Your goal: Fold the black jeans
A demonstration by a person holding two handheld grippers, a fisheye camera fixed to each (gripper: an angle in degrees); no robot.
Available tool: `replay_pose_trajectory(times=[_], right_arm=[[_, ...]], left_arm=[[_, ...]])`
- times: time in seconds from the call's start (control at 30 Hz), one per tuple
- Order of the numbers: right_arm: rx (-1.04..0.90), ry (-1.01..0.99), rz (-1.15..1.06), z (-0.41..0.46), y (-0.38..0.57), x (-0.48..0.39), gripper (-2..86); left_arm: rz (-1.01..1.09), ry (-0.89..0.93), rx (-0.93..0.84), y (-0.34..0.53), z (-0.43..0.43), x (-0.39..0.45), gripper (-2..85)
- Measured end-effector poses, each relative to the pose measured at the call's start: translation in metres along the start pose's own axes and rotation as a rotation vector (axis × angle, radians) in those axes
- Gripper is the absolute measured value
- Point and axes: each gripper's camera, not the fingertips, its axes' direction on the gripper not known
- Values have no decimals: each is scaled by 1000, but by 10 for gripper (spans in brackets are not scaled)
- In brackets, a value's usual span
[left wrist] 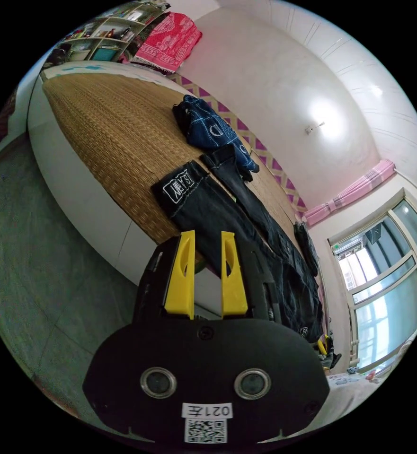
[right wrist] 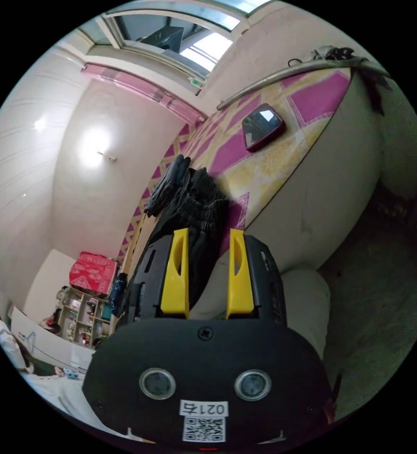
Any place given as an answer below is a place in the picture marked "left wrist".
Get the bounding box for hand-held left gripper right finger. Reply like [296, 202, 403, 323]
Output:
[221, 231, 248, 319]

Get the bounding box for bed with woven mat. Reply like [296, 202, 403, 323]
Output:
[27, 60, 333, 341]

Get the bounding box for pink curtain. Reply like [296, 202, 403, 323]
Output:
[302, 159, 398, 227]

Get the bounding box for red patterned blanket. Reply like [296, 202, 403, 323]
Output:
[130, 11, 203, 75]

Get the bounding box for window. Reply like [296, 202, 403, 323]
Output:
[327, 198, 417, 374]

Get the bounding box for black jeans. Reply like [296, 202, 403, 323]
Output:
[151, 144, 325, 344]

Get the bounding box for dark garment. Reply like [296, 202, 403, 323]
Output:
[293, 221, 321, 277]

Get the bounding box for shelf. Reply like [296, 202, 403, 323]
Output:
[46, 0, 175, 65]

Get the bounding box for pile of clothes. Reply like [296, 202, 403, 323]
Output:
[172, 94, 262, 183]

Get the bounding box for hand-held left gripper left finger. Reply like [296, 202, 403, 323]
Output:
[164, 229, 196, 320]

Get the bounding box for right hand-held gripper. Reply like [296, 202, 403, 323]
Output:
[316, 334, 342, 370]

